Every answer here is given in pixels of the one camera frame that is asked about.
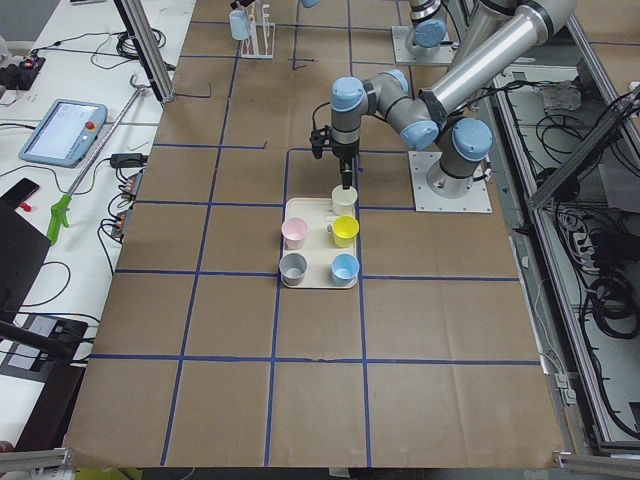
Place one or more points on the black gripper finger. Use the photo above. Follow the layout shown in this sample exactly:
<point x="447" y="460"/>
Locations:
<point x="348" y="177"/>
<point x="343" y="173"/>

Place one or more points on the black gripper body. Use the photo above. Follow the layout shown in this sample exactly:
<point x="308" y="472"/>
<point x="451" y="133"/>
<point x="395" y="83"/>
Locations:
<point x="345" y="152"/>

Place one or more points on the white plastic cup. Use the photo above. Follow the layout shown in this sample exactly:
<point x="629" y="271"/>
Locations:
<point x="343" y="200"/>

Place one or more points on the light blue plastic cup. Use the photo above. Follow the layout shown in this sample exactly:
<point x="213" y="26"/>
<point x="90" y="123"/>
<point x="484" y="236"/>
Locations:
<point x="239" y="25"/>

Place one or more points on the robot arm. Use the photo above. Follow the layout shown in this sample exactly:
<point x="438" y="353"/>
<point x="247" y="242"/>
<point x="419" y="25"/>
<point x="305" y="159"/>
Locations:
<point x="499" y="32"/>
<point x="370" y="24"/>

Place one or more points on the yellow plastic cup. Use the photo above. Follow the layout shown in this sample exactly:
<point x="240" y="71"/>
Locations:
<point x="345" y="229"/>

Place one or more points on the pink plastic cup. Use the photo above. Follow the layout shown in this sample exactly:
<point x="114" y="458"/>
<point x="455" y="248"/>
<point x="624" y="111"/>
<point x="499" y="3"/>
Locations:
<point x="294" y="231"/>

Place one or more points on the grey plastic cup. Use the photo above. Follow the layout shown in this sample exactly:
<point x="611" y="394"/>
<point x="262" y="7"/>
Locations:
<point x="293" y="268"/>

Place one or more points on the cream plastic tray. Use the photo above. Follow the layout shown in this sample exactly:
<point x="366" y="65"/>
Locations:
<point x="319" y="248"/>

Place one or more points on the black power adapter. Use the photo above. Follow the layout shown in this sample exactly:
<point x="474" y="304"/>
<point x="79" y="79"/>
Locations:
<point x="127" y="160"/>

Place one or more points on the teach pendant tablet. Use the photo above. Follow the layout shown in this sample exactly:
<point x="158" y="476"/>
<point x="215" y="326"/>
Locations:
<point x="65" y="134"/>

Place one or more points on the black smartphone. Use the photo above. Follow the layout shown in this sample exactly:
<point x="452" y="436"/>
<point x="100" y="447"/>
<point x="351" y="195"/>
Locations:
<point x="19" y="193"/>

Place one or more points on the white wire cup rack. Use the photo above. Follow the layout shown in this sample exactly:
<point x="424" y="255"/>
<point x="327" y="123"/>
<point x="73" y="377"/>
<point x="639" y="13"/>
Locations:
<point x="261" y="43"/>

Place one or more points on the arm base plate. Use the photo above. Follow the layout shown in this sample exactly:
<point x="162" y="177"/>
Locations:
<point x="436" y="192"/>
<point x="426" y="45"/>

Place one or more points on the aluminium frame post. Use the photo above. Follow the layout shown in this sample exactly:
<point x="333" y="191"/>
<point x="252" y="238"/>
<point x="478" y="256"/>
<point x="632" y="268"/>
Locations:
<point x="138" y="27"/>

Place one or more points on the green handled reacher grabber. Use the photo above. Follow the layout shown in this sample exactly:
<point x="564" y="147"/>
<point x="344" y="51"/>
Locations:
<point x="59" y="209"/>

